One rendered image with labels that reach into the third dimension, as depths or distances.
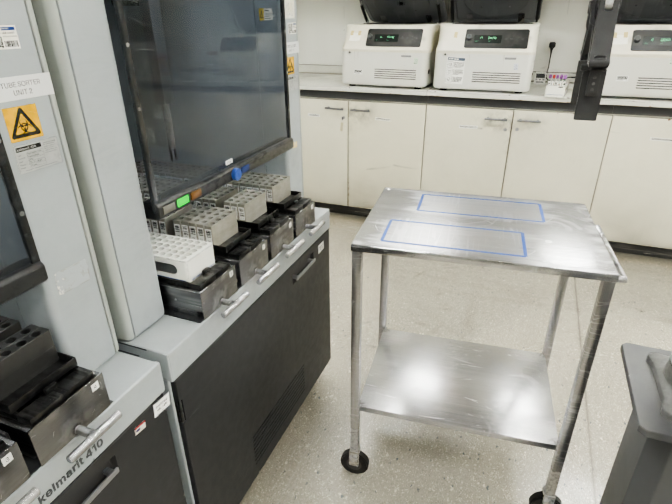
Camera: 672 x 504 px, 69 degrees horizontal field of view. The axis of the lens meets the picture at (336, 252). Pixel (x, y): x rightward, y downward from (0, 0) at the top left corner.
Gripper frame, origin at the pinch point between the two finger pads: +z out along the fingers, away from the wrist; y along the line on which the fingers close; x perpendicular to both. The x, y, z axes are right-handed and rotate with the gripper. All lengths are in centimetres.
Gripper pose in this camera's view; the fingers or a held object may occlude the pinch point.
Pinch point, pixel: (583, 104)
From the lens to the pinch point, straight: 88.6
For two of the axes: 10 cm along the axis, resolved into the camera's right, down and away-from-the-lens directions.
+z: 0.1, 9.0, 4.4
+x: -9.3, -1.5, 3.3
